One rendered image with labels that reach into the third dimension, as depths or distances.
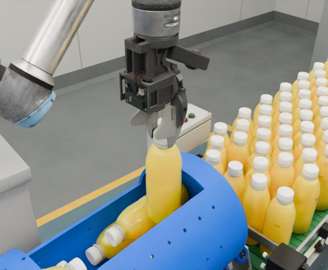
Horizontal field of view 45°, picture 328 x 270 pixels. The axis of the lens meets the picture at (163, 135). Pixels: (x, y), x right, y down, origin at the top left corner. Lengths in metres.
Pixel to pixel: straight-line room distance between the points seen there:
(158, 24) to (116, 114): 2.89
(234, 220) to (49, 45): 0.59
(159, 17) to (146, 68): 0.08
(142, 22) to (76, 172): 2.31
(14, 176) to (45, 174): 1.87
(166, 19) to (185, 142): 0.70
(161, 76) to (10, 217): 0.63
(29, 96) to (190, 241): 0.52
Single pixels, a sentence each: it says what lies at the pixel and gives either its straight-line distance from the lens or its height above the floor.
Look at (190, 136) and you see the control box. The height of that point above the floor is 1.06.
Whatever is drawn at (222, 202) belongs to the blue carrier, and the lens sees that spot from 0.83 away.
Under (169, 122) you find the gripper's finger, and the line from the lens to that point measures 0.69.
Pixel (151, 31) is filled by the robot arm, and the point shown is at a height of 1.56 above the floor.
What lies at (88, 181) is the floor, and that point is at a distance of 2.77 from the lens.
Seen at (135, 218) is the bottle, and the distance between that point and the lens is 0.87.
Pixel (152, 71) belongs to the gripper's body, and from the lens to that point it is 0.64.
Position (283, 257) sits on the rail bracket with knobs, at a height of 1.00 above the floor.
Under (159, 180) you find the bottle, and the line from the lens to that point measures 0.77.
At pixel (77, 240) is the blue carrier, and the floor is 1.07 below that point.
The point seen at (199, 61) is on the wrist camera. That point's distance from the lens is 0.71.
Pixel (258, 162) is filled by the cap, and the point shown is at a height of 1.11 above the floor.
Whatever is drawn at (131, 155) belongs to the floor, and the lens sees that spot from 2.96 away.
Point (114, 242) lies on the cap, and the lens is 0.87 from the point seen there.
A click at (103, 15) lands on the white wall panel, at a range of 3.98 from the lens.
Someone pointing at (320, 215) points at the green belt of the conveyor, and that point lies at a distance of 1.30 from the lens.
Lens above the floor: 1.76
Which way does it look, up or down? 34 degrees down
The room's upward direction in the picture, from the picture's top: straight up
